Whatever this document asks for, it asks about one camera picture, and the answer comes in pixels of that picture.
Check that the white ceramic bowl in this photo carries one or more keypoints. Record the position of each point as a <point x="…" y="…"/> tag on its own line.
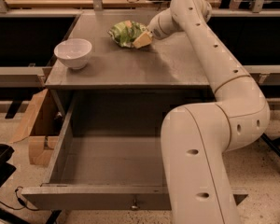
<point x="73" y="53"/>

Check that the open grey drawer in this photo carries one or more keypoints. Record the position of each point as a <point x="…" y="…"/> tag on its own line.
<point x="109" y="152"/>

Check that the metal drawer knob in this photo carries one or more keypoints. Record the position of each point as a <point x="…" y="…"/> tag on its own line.
<point x="134" y="206"/>

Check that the cardboard box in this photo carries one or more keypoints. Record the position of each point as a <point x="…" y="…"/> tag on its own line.
<point x="37" y="125"/>

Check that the black stand leg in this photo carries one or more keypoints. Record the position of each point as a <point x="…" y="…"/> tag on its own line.
<point x="274" y="144"/>

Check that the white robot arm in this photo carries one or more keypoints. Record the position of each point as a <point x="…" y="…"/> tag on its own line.
<point x="194" y="137"/>

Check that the black chair base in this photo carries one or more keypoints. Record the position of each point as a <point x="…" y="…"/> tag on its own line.
<point x="6" y="171"/>

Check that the green jalapeno chip bag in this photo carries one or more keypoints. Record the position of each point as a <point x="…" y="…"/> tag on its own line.
<point x="123" y="35"/>

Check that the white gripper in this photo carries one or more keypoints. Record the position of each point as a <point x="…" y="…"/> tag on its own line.
<point x="156" y="29"/>

